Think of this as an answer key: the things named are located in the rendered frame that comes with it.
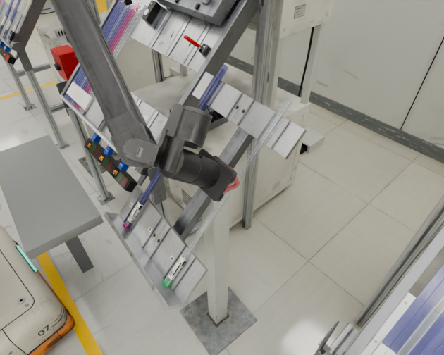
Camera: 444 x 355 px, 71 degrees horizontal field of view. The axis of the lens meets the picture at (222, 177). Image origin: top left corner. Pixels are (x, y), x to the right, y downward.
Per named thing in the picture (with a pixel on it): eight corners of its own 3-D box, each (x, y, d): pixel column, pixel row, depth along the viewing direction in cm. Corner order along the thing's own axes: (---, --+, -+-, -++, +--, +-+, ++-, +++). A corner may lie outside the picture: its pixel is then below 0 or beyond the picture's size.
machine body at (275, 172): (215, 246, 167) (213, 156, 124) (146, 179, 205) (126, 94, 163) (292, 189, 198) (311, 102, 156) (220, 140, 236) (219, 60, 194)
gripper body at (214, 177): (207, 150, 65) (183, 139, 59) (239, 175, 59) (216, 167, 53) (191, 175, 66) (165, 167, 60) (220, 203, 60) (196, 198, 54)
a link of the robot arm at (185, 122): (134, 159, 59) (120, 156, 50) (152, 102, 59) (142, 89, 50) (194, 179, 59) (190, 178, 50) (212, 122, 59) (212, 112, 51)
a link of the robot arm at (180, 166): (150, 172, 53) (172, 179, 50) (163, 134, 53) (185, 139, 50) (177, 179, 59) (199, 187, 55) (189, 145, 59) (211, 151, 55)
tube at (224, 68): (129, 228, 86) (125, 227, 85) (127, 225, 87) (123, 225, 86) (228, 67, 77) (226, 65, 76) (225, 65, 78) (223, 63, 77)
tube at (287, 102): (170, 286, 73) (166, 286, 73) (166, 282, 74) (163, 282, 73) (293, 101, 64) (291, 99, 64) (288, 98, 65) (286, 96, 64)
